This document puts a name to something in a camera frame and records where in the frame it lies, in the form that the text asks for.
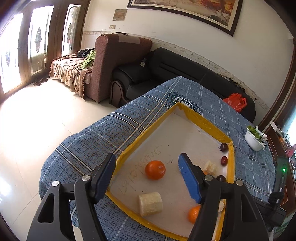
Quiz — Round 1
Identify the framed wall painting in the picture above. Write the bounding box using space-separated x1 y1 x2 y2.
127 0 243 36

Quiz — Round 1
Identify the patterned couch cover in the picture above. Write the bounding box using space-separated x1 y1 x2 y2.
49 51 92 99

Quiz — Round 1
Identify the maroon armchair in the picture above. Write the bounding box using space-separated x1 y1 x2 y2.
84 33 152 103

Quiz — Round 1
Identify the small banana chunk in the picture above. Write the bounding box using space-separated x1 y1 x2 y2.
203 161 218 176

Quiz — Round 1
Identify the dark cherry in tray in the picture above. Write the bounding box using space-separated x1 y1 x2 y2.
220 156 228 166

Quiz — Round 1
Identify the black leather sofa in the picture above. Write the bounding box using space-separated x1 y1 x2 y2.
110 48 256 122

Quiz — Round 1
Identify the white bowl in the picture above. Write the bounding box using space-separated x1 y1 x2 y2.
245 128 266 152

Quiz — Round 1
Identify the blue plaid tablecloth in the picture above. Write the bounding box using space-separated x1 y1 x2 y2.
39 76 275 240

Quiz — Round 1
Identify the dark cherry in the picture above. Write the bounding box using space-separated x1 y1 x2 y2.
220 156 228 166
216 175 226 182
220 143 229 153

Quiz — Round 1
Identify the wooden glass door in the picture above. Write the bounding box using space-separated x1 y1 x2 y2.
1 1 90 101

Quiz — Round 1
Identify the green cloth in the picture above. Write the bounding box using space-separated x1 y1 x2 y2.
80 49 96 69

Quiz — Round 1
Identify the red plastic bag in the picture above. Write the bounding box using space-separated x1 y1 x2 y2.
223 93 247 113

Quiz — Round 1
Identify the large banana chunk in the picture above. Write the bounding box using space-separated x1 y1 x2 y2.
138 192 163 216

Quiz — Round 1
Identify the wall plaque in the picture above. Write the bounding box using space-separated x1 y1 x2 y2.
112 9 127 21

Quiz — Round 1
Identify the green lettuce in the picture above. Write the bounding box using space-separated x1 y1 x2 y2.
247 125 262 142

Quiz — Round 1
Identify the yellow edged white tray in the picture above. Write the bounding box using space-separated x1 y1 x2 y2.
106 103 235 240

